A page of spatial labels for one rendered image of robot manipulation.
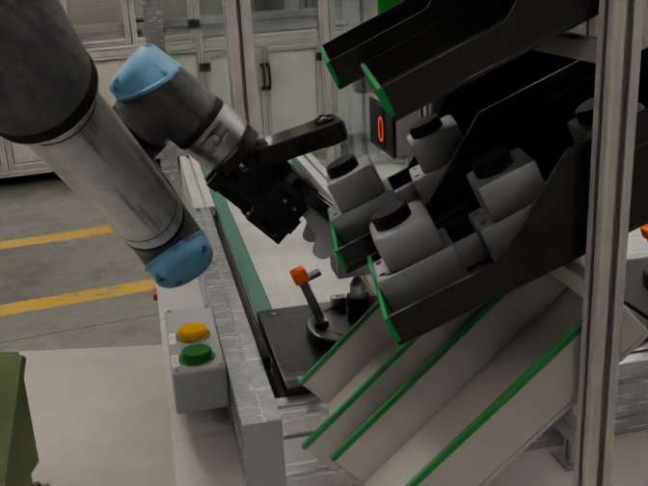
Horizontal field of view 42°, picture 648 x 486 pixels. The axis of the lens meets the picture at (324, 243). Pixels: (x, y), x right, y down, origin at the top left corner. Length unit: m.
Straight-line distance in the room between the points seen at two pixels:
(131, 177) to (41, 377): 0.64
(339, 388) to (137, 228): 0.27
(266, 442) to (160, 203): 0.30
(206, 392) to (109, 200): 0.38
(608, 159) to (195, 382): 0.69
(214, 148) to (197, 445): 0.39
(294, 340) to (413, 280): 0.51
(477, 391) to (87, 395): 0.70
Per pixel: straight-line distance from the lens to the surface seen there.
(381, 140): 1.26
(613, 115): 0.55
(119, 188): 0.80
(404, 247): 0.63
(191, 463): 1.10
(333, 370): 0.92
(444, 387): 0.77
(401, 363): 0.78
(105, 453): 1.16
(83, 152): 0.74
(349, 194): 0.77
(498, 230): 0.63
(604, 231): 0.57
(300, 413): 0.98
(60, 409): 1.28
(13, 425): 1.00
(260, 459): 1.00
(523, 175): 0.63
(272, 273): 1.52
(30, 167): 6.29
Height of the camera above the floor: 1.45
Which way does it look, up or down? 19 degrees down
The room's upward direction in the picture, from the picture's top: 3 degrees counter-clockwise
